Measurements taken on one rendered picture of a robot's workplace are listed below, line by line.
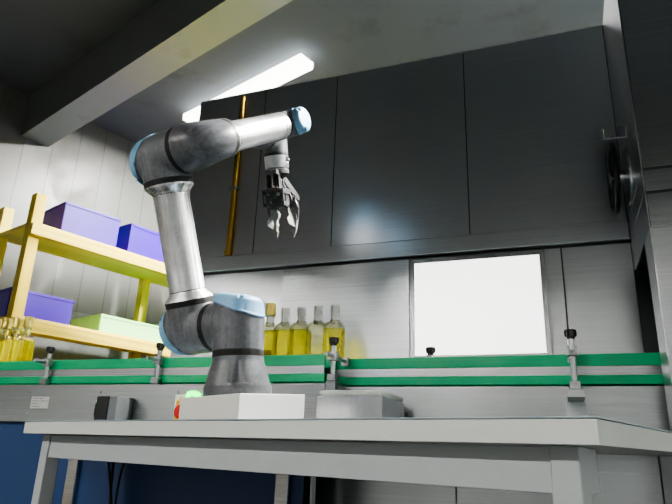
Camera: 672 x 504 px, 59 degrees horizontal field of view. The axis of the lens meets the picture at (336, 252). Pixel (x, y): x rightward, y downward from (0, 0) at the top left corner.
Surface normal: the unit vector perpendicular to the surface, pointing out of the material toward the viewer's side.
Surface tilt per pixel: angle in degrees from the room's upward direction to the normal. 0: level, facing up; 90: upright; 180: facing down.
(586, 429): 90
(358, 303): 90
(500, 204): 90
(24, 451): 90
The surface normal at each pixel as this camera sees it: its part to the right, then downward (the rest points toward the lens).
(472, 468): -0.64, -0.26
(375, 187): -0.35, -0.31
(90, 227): 0.77, -0.18
